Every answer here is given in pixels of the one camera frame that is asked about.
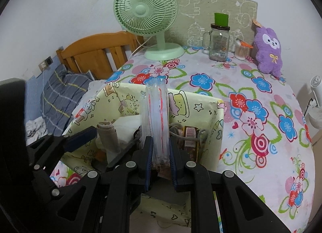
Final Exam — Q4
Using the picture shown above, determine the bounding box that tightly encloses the purple plush bunny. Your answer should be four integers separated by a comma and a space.
252, 19, 283, 78

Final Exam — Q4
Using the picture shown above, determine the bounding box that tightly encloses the green desk fan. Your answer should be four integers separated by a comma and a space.
113, 0, 185, 61

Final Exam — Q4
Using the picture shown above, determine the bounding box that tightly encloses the black fan cord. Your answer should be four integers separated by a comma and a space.
303, 98, 315, 116

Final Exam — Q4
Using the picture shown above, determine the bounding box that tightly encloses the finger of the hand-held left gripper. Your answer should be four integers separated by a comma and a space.
25, 126, 97, 173
91, 140, 139, 172

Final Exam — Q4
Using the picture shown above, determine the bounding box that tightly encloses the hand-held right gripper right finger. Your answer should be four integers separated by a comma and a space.
169, 136, 292, 233

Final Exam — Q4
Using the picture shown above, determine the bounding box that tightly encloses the white charging cable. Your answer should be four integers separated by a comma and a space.
40, 68, 48, 119

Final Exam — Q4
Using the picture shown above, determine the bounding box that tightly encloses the glass mug jar green lid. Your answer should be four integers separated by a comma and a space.
202, 13, 231, 61

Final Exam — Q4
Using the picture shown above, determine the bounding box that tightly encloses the cotton swab container orange lid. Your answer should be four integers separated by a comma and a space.
234, 39, 253, 60

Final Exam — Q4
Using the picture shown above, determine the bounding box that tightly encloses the grey plaid pillow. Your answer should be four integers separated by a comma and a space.
40, 65, 94, 136

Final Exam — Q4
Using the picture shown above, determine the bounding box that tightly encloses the beige sock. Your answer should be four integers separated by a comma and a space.
96, 121, 122, 154

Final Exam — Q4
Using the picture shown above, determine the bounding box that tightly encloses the yellow printed fabric storage box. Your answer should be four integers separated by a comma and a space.
60, 81, 225, 227

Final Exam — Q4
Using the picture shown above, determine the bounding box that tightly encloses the clear plastic pack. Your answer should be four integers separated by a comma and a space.
139, 77, 168, 170

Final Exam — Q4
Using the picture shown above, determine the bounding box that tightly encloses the white standing fan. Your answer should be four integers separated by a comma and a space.
303, 76, 322, 145

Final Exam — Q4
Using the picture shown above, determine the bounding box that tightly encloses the wooden bed headboard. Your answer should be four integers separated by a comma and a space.
56, 31, 144, 81

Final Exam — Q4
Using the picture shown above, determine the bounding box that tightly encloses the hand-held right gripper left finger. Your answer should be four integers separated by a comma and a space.
57, 136, 153, 233

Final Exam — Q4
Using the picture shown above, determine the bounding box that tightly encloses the wall socket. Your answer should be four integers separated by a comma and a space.
38, 56, 53, 70

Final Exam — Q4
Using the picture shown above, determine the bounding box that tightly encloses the white crumpled cloth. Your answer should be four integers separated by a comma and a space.
25, 118, 48, 139

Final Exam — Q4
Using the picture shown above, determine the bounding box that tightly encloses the green patterned board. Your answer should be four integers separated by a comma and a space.
165, 0, 259, 47

